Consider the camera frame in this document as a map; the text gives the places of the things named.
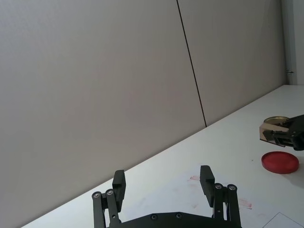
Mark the brown jar with gold rim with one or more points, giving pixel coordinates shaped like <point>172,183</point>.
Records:
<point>264,129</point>

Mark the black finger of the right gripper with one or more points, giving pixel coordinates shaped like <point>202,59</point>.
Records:
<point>295,121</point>
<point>278,136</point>

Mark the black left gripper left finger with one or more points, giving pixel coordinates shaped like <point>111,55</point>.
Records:
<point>118,187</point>

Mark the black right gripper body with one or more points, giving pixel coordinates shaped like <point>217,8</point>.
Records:
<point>298,140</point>

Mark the white paper sheet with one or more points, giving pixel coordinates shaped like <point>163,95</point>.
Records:
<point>285,222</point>

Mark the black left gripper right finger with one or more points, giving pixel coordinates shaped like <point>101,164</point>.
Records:
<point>206,185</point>

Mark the red round lid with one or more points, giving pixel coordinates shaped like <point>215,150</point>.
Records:
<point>280,164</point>

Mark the small metal wall fitting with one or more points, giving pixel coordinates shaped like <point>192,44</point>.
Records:
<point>289,71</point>

